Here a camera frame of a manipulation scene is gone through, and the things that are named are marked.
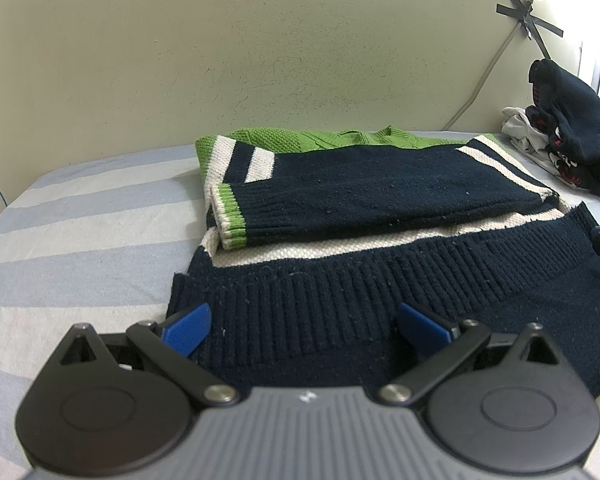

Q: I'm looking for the blue white striped bed sheet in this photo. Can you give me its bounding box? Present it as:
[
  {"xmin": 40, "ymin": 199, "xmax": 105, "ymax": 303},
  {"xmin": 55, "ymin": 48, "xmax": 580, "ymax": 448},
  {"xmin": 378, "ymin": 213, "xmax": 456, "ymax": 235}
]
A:
[{"xmin": 0, "ymin": 130, "xmax": 600, "ymax": 480}]

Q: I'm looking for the black tape cross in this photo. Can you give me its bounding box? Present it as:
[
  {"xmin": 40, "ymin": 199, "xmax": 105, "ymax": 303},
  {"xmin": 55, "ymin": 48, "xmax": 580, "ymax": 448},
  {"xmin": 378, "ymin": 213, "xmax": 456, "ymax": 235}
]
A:
[{"xmin": 496, "ymin": 0, "xmax": 565, "ymax": 59}]

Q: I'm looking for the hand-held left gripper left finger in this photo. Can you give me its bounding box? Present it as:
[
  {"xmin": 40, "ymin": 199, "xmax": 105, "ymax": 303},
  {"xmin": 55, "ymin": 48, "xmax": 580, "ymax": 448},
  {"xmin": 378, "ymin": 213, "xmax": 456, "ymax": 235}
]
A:
[{"xmin": 55, "ymin": 302, "xmax": 241, "ymax": 406}]

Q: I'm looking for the navy white green knit sweater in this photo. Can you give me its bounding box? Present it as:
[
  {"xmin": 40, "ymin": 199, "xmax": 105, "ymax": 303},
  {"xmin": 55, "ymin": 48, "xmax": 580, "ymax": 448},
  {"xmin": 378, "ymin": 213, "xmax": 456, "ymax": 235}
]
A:
[{"xmin": 166, "ymin": 125, "xmax": 600, "ymax": 401}]

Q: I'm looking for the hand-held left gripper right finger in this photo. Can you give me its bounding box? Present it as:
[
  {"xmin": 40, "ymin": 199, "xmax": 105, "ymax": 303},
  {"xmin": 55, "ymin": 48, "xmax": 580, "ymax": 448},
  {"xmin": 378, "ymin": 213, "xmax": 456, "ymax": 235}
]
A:
[{"xmin": 377, "ymin": 302, "xmax": 562, "ymax": 406}]

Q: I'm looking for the grey wall cable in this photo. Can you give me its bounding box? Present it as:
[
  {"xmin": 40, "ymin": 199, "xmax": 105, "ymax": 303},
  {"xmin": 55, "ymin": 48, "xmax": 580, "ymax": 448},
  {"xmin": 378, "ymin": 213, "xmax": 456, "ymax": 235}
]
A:
[{"xmin": 442, "ymin": 0, "xmax": 537, "ymax": 132}]

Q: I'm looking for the dark printed garment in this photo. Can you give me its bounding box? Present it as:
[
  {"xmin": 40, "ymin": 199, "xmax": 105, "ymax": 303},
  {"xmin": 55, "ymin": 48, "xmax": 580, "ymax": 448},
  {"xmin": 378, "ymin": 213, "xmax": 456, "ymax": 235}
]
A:
[{"xmin": 527, "ymin": 58, "xmax": 600, "ymax": 199}]

